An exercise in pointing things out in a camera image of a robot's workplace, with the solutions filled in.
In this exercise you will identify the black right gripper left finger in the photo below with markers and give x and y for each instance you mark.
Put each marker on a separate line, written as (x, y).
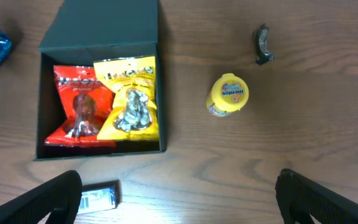
(59, 199)

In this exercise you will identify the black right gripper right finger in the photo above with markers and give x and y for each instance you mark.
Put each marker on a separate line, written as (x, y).
(302, 200)

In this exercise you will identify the blue Eclipse mints tin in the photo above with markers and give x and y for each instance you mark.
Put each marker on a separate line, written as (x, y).
(98, 198)

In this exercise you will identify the red Hacks candy bag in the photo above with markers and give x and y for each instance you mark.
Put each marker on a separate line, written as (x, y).
(87, 104)

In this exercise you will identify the yellow Hacks candy bag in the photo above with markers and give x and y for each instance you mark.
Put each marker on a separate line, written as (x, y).
(134, 109)

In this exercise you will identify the yellow Mentos gum bottle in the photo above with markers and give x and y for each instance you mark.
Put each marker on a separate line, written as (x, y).
(228, 94)

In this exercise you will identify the black crumpled snack wrapper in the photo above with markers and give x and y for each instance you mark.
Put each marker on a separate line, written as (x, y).
(260, 40)

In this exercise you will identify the dark green open box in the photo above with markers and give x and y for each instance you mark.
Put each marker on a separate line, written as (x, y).
(82, 33)

